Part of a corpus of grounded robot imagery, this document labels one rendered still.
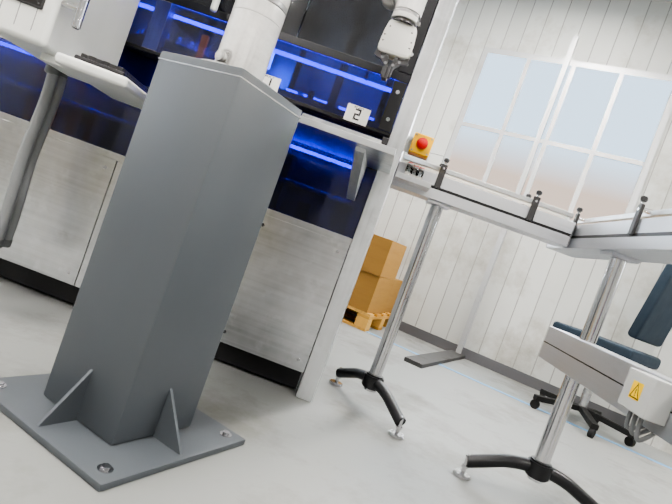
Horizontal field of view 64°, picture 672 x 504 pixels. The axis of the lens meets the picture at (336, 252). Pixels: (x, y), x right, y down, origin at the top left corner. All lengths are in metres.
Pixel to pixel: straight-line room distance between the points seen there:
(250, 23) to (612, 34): 3.93
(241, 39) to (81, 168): 1.06
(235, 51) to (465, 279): 3.51
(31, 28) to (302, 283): 1.10
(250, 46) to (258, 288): 0.93
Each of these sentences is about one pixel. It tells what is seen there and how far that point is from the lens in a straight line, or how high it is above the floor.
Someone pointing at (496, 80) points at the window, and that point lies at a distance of 4.90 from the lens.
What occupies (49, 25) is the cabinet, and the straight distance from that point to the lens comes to 1.72.
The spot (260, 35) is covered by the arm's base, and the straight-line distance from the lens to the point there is 1.33.
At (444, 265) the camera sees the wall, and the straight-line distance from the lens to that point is 4.60.
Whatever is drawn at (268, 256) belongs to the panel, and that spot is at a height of 0.44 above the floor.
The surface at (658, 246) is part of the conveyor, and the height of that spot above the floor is 0.85.
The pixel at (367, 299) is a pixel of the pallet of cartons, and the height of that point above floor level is 0.22.
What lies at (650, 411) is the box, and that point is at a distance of 1.35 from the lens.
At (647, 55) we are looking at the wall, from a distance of 4.88.
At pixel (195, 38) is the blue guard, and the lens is 2.14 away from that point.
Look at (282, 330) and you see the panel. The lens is 1.96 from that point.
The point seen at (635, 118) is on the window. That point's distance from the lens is 4.67.
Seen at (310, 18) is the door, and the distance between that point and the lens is 2.09.
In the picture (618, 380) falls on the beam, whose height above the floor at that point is 0.50.
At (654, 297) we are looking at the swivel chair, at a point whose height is 0.88.
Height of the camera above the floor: 0.61
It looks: 2 degrees down
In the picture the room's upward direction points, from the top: 20 degrees clockwise
